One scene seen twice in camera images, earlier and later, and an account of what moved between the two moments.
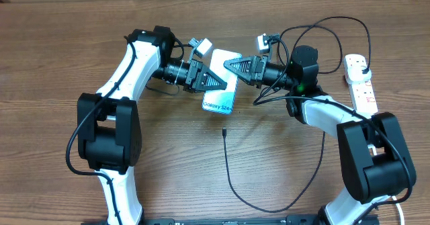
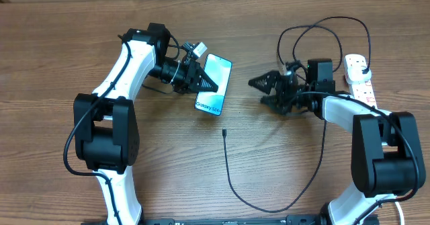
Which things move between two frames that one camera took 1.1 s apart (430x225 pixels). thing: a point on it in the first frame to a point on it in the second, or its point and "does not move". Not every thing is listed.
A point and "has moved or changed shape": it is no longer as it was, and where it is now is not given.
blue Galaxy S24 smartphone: (222, 100) has moved or changed shape
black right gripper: (255, 75) to (274, 80)
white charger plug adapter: (355, 74) does not move
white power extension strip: (360, 84) does not move
